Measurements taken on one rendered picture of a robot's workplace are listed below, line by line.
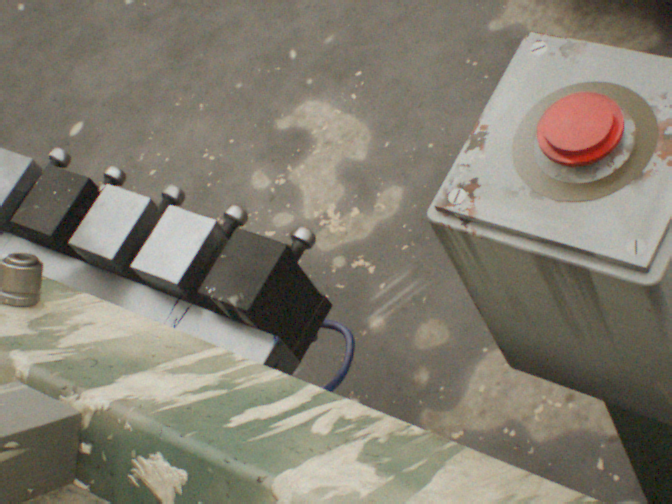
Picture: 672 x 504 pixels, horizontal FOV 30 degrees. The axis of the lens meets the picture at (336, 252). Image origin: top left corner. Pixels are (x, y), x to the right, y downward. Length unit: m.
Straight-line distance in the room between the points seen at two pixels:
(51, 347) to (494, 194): 0.27
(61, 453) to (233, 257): 0.24
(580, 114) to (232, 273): 0.33
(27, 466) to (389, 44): 1.42
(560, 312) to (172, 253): 0.33
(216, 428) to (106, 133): 1.51
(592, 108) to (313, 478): 0.21
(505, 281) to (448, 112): 1.24
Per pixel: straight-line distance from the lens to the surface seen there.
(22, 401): 0.66
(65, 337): 0.73
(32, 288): 0.76
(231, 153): 1.96
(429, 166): 1.81
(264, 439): 0.62
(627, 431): 0.85
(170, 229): 0.88
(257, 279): 0.83
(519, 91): 0.63
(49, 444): 0.65
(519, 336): 0.68
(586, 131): 0.58
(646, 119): 0.60
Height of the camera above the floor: 1.41
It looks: 52 degrees down
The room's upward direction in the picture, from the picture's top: 35 degrees counter-clockwise
